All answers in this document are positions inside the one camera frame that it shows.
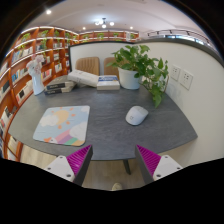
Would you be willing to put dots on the white wall socket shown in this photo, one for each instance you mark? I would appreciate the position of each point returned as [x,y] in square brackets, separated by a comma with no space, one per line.
[186,79]
[175,72]

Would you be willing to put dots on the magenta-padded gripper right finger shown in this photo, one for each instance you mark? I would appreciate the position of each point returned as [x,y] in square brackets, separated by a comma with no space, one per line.
[165,165]

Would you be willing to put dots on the black track light rail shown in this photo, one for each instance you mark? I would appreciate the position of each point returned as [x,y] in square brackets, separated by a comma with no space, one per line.
[180,32]

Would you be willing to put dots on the white computer mouse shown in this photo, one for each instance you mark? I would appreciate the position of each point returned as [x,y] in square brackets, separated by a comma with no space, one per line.
[136,115]

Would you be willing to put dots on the green plant in white pot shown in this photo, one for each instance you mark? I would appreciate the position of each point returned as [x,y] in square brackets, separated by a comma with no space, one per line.
[129,78]

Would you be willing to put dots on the dark table leg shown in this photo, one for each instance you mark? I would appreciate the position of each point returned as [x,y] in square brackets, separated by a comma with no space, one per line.
[127,166]

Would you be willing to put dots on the pastel sun print mouse pad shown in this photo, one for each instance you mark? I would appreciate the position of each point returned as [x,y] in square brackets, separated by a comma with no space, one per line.
[61,125]

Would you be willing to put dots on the large white book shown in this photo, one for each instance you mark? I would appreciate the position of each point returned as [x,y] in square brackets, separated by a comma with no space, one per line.
[83,77]

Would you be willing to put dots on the ceiling chandelier light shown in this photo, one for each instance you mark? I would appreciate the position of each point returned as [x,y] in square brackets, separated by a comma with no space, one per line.
[104,23]

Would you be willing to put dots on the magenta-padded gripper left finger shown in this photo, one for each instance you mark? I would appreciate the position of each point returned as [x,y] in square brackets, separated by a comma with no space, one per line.
[61,166]

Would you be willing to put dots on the orange wooden shelf unit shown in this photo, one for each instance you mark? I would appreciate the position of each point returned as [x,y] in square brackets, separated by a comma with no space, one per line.
[23,66]

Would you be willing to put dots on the tan ribbed chair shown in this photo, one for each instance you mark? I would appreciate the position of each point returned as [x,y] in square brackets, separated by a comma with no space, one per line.
[109,68]
[87,65]

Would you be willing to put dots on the recessed ceiling lights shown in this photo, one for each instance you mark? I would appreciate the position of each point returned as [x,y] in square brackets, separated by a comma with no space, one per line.
[48,11]

